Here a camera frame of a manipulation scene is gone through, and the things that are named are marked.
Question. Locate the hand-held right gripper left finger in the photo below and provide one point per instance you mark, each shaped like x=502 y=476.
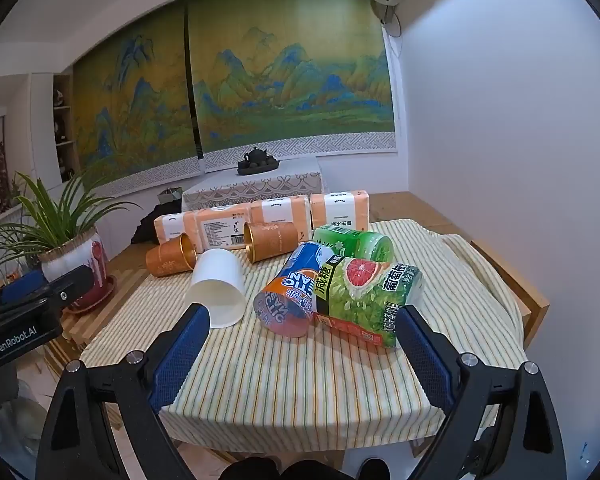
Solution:
x=180 y=355

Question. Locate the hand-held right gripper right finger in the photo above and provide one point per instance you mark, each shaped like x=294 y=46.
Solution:
x=425 y=355

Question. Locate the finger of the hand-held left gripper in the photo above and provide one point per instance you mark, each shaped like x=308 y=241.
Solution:
x=75 y=282
x=27 y=282

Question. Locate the white paper cup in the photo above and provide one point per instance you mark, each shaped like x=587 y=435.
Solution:
x=215 y=285

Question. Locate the orange cup with gold inside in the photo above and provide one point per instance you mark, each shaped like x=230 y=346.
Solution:
x=166 y=260
x=277 y=240

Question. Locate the orange and blue snack cup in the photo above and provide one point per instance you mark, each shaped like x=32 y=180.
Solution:
x=290 y=290

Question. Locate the potted green plant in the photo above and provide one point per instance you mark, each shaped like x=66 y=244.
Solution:
x=75 y=255

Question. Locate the red plant saucer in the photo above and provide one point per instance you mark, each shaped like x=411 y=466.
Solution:
x=106 y=290

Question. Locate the wooden table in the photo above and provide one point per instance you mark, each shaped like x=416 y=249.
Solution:
x=122 y=280

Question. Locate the green grapefruit print package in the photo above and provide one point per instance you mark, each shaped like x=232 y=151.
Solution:
x=365 y=300

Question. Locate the black bag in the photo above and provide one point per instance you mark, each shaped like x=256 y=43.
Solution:
x=147 y=225

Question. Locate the orange tissue pack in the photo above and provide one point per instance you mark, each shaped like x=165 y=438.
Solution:
x=340 y=207
x=172 y=227
x=222 y=230
x=280 y=212

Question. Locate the striped yellow tablecloth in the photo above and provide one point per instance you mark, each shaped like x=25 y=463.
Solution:
x=290 y=385

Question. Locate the small cardboard box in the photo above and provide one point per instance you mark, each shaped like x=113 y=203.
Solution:
x=170 y=196

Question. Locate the plain green drink package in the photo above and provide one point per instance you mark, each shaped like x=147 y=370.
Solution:
x=352 y=242

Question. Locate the low table with lace cloth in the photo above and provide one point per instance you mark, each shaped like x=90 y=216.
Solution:
x=280 y=185

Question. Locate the dark tea tray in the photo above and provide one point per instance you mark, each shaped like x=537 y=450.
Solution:
x=260 y=170

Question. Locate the dark teapot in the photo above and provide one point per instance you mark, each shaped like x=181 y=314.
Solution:
x=255 y=155

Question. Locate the wooden wall shelf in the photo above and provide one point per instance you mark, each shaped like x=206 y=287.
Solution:
x=64 y=132

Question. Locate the narrow landscape wall hanging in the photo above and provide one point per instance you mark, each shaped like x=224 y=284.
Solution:
x=130 y=110

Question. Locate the wide landscape wall hanging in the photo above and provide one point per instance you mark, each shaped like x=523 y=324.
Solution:
x=290 y=75

